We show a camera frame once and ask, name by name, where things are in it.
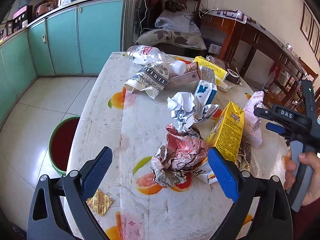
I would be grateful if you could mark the small gold sachet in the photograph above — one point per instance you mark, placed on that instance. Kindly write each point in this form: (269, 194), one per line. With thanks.
(99, 203)

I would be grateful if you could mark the teal kitchen cabinets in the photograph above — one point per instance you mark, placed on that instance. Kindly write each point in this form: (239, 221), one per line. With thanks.
(74, 40)

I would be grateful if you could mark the red bin with green rim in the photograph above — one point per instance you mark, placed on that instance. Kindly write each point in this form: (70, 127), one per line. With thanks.
(60, 144)

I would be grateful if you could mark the black white paper cup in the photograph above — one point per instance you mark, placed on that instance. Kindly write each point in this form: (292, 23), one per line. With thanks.
(151, 79)

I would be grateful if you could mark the wooden dining chair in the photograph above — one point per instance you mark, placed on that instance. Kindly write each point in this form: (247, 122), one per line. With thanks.
(310, 74)

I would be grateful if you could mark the crumpled pink paper wrapper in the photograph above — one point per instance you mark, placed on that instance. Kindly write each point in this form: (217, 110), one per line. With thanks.
(180, 155)

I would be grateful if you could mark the fruit print tablecloth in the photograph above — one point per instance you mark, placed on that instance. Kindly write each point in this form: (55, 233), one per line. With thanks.
(133, 126)

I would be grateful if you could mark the crushed clear plastic bottle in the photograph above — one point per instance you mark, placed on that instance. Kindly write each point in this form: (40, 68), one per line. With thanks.
(143, 55)

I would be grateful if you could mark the blue white small carton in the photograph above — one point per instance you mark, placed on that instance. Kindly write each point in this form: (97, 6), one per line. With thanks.
(207, 88)

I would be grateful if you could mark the yellow open cardboard box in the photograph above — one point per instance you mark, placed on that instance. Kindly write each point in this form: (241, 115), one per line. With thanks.
(220, 74)

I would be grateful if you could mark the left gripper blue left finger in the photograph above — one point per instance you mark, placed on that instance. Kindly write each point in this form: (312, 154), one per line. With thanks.
(93, 172)

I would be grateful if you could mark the yellow drink carton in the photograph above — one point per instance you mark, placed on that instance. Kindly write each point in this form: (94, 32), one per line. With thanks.
(226, 135)

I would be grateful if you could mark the person's right hand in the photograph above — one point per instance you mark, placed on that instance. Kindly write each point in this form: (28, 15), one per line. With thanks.
(301, 179)

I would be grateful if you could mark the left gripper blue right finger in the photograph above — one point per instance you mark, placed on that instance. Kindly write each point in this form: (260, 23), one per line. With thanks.
(226, 179)

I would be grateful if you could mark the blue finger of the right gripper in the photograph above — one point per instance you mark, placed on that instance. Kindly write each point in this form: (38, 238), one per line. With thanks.
(275, 128)

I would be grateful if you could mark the patterned beige cushion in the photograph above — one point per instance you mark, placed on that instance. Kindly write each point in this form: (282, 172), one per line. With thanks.
(175, 38)

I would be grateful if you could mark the rose gold cardboard box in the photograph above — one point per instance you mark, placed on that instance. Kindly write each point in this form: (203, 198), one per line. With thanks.
(193, 74)

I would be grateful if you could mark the dark brown snack bag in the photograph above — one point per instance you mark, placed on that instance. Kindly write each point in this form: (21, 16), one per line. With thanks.
(232, 72)

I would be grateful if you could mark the pink white milk carton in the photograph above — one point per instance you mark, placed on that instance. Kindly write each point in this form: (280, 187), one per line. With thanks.
(252, 129)

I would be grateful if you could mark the crumpled silver white wrapper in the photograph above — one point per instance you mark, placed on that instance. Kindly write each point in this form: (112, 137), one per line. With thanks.
(187, 110)

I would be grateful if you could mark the dark wooden sideboard table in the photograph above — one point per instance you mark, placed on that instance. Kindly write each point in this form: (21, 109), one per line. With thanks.
(239, 27)

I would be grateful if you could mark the framed wall pictures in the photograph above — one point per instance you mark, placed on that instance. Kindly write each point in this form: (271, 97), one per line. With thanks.
(310, 29)

